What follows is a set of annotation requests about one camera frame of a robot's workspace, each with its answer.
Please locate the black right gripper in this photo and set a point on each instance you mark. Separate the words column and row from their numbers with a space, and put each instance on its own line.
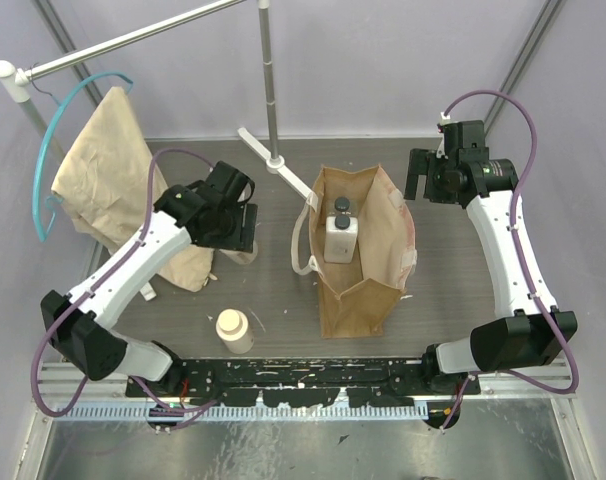
column 425, row 162

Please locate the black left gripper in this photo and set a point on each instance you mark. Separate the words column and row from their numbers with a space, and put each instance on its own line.
column 249, row 228

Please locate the beige bottle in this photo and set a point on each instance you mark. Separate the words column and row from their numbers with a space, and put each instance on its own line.
column 241, row 258
column 233, row 329

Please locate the clear glass perfume bottle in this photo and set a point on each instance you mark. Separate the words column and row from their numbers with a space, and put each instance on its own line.
column 342, row 205

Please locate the white bottle with dark cap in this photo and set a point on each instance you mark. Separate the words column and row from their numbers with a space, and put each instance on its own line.
column 341, row 236

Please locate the brown canvas tote bag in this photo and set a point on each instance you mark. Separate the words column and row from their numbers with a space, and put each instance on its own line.
column 356, row 298

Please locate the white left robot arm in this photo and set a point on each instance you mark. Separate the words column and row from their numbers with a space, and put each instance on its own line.
column 80, row 324

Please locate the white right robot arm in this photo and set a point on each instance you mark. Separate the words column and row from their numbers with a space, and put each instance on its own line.
column 529, row 329

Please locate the beige cloth garment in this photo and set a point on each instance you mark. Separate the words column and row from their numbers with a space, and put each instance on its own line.
column 102, row 181

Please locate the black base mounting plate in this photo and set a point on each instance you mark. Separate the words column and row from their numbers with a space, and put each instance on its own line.
column 306, row 382

